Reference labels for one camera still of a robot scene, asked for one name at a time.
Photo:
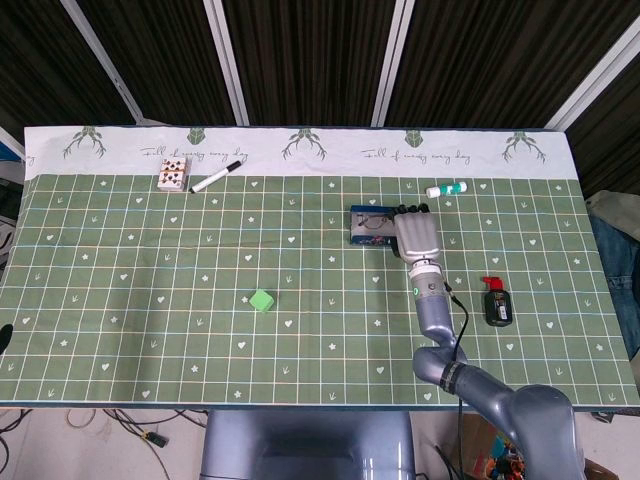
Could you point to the white marker black cap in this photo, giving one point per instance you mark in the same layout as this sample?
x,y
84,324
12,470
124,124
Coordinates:
x,y
212,178

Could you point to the white green glue stick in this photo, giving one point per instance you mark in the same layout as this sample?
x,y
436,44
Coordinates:
x,y
445,189

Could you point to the black yellow floor connector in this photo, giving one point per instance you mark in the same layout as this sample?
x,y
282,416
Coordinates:
x,y
157,440

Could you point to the olive green cloth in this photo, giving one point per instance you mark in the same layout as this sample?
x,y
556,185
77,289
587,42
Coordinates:
x,y
612,205

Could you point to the deck of playing cards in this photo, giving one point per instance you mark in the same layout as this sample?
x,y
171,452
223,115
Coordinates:
x,y
172,175

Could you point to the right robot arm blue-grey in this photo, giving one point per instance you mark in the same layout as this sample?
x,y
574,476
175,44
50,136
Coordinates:
x,y
435,310

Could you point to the black bottle red cap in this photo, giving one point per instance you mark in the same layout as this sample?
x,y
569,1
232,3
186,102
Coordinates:
x,y
497,307

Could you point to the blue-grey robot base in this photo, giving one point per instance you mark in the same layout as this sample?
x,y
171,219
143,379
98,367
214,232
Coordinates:
x,y
300,440

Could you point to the blue jeans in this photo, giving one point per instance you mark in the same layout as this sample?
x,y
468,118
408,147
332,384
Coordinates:
x,y
617,260

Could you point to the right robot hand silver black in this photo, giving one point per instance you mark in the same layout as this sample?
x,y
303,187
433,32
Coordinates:
x,y
417,235

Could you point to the blue white panel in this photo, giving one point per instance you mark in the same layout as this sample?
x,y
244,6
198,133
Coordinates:
x,y
7,150

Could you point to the blue glasses case grey lining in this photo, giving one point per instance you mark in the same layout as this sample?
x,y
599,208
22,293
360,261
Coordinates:
x,y
370,241

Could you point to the green grid tablecloth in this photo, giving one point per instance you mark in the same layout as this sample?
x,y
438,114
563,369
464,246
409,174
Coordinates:
x,y
150,275

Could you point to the white aluminium partition post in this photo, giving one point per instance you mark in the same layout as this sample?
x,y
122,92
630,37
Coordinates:
x,y
105,65
595,80
392,65
227,65

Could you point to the green cube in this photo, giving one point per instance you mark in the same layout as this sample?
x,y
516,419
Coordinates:
x,y
261,301

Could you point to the left robot hand black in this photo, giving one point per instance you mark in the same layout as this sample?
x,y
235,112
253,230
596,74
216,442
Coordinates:
x,y
6,337

